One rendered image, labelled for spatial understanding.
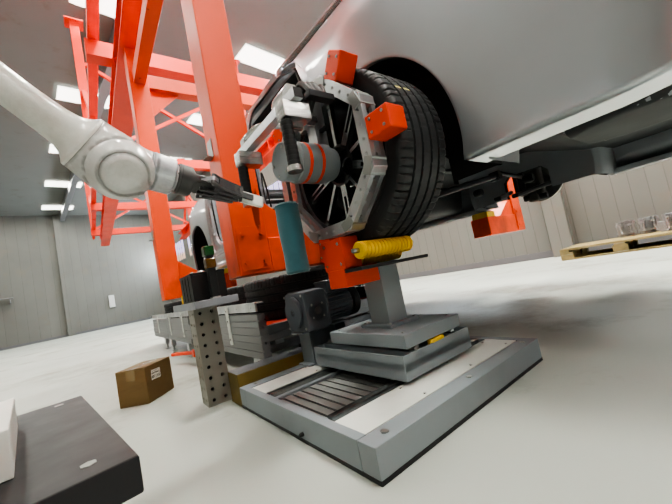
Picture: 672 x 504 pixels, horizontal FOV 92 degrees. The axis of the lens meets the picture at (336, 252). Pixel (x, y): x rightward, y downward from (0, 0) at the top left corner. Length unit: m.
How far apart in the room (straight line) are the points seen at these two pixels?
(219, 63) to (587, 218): 6.12
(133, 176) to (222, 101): 1.14
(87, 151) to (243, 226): 0.94
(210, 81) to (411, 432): 1.60
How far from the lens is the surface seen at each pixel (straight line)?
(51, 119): 0.72
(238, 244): 1.50
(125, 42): 4.15
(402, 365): 1.05
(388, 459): 0.82
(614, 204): 6.82
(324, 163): 1.15
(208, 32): 1.94
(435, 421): 0.93
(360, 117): 1.05
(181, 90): 4.11
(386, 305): 1.21
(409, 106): 1.13
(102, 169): 0.65
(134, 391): 2.03
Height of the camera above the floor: 0.45
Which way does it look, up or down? 4 degrees up
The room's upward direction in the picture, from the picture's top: 11 degrees counter-clockwise
